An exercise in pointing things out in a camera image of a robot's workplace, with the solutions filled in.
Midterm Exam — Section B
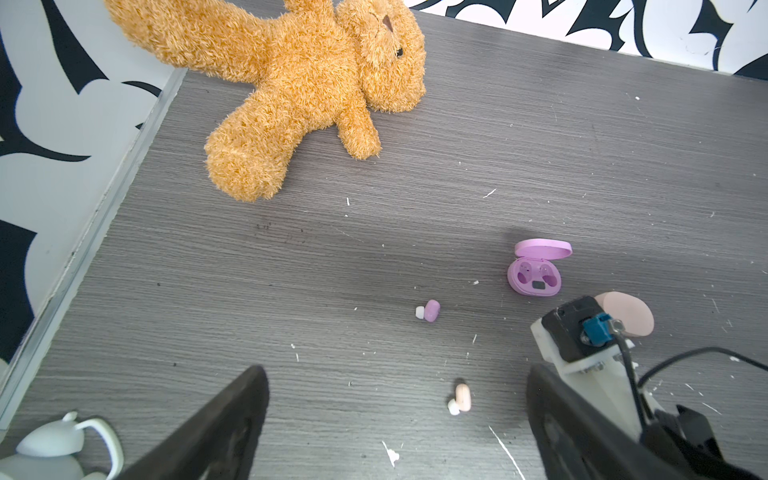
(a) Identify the brown teddy bear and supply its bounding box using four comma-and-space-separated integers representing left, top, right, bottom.
106, 1, 426, 202

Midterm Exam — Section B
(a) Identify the purple earbud near case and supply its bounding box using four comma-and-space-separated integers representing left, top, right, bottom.
415, 299, 441, 323

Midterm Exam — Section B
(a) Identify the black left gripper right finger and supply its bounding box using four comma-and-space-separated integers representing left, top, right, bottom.
526, 365, 684, 479

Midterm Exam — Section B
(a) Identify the pink earbud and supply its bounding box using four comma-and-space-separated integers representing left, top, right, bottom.
447, 383, 472, 416

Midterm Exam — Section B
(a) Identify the purple earbud charging case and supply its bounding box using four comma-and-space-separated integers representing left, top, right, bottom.
507, 238, 573, 297

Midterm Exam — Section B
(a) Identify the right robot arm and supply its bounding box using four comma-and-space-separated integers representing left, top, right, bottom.
640, 405, 759, 479

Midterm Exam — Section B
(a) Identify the pink earbud charging case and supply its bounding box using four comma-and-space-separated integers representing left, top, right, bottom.
595, 291, 655, 337

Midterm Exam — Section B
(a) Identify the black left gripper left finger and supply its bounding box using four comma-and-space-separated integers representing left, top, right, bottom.
118, 365, 270, 480

